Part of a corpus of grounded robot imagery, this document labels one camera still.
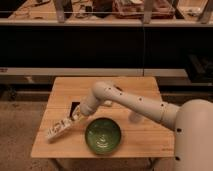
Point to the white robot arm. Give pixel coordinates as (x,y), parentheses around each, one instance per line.
(192,122)

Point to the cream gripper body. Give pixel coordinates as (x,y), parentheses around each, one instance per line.
(76,115)

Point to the long shelf with clutter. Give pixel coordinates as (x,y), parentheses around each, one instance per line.
(107,13)

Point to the wooden table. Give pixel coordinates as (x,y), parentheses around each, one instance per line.
(142,139)

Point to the white paper cup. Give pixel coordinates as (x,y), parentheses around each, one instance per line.
(135,117)

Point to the black smartphone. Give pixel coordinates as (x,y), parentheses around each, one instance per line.
(73,106)

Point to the green bowl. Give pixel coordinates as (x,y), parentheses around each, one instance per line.
(103,136)

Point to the black box on right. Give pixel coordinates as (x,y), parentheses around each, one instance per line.
(199,69)

